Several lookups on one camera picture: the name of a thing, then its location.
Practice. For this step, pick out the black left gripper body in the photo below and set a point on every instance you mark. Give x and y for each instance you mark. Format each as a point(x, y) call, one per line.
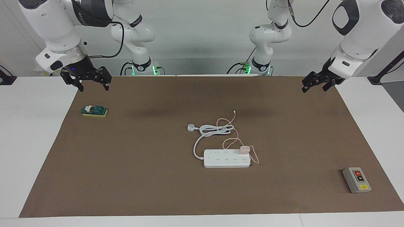
point(331, 72)

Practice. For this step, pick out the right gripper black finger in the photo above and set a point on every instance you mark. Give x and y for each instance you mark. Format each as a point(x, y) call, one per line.
point(105, 77)
point(68, 77)

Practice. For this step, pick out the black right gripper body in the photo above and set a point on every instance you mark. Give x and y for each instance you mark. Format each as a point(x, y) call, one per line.
point(83, 71)

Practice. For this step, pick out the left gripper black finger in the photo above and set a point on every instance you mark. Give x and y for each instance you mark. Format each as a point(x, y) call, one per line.
point(329, 84)
point(311, 81)

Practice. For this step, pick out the pink charger adapter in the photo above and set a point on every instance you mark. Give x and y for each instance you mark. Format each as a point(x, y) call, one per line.
point(244, 149)

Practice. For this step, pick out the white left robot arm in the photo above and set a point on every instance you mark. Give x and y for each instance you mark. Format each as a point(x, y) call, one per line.
point(359, 34)

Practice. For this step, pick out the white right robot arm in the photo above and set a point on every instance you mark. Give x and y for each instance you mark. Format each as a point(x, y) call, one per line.
point(53, 28)

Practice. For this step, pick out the black stand with pole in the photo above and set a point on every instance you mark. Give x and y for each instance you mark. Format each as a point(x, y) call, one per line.
point(378, 77)

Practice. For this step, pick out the brown table mat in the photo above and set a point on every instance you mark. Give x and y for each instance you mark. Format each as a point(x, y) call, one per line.
point(126, 176)

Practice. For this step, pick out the green knife switch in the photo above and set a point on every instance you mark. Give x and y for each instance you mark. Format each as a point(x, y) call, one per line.
point(94, 111)

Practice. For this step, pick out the grey push-button switch box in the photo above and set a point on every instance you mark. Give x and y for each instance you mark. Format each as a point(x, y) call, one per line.
point(356, 181)

